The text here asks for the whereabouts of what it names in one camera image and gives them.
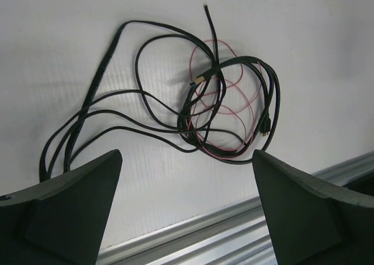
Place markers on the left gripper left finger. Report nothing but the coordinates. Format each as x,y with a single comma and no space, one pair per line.
61,220

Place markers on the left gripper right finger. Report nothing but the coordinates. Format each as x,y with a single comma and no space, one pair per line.
310,220

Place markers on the aluminium mounting rail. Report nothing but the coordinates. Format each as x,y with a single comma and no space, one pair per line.
227,236

